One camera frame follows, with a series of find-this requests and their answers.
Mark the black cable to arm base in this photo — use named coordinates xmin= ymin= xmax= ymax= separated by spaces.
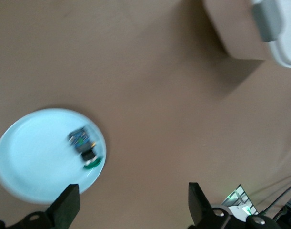
xmin=261 ymin=182 xmax=291 ymax=214
xmin=253 ymin=174 xmax=291 ymax=205

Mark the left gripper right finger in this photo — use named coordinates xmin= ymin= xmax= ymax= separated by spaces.
xmin=188 ymin=182 xmax=284 ymax=229

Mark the green push button switch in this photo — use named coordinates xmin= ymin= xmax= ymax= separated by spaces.
xmin=67 ymin=125 xmax=103 ymax=171

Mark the white lunch box grey handle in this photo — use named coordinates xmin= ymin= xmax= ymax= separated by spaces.
xmin=202 ymin=0 xmax=291 ymax=69

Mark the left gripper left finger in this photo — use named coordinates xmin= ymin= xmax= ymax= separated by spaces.
xmin=0 ymin=183 xmax=81 ymax=229

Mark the light blue round plate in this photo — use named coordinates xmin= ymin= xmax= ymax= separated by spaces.
xmin=0 ymin=108 xmax=108 ymax=205

